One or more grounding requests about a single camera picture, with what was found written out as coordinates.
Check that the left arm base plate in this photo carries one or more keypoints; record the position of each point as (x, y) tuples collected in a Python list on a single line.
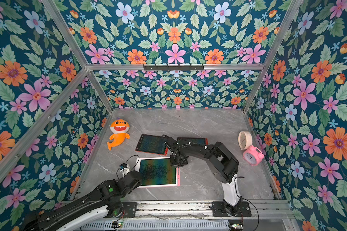
[(124, 210)]

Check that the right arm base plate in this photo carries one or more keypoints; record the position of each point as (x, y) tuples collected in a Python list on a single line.
[(223, 209)]

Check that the beige round clock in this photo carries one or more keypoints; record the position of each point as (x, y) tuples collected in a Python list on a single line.
[(245, 140)]

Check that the right red writing tablet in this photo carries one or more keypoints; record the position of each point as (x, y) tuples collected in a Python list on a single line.
[(202, 141)]

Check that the pink alarm clock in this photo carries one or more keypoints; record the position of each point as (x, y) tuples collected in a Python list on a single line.
[(253, 155)]

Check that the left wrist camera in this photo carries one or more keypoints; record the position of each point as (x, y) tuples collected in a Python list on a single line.
[(124, 169)]

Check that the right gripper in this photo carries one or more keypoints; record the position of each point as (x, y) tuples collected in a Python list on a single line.
[(176, 159)]

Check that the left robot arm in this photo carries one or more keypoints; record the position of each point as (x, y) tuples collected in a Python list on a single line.
[(104, 200)]

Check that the pink white writing tablet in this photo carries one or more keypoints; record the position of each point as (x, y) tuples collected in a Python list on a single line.
[(157, 172)]

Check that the aluminium front rail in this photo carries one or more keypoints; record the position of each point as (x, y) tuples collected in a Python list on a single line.
[(260, 209)]

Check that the black hook rail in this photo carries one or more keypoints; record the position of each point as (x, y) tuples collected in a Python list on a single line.
[(173, 67)]

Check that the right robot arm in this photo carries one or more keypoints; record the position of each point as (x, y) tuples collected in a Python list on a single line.
[(222, 163)]

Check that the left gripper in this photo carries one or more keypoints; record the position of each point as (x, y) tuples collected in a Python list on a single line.
[(139, 182)]

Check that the white vent grille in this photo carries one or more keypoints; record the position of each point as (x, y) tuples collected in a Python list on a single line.
[(156, 225)]

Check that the left red writing tablet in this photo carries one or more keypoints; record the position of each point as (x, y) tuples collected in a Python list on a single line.
[(151, 144)]

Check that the red writing tablet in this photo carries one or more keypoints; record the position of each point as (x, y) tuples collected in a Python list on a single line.
[(151, 144), (202, 141)]

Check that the orange shark plush toy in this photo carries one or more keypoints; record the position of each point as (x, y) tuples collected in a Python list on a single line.
[(119, 130)]

